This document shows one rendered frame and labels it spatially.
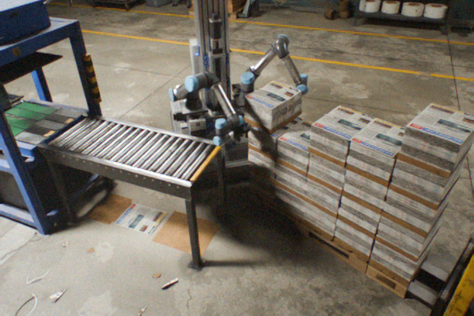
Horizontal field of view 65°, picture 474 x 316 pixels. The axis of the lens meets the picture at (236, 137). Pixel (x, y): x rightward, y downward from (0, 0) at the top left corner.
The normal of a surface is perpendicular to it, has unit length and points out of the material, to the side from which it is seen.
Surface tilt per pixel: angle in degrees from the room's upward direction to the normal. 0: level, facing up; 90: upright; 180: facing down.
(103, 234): 0
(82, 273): 0
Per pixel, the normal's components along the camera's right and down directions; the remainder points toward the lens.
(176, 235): -0.02, -0.84
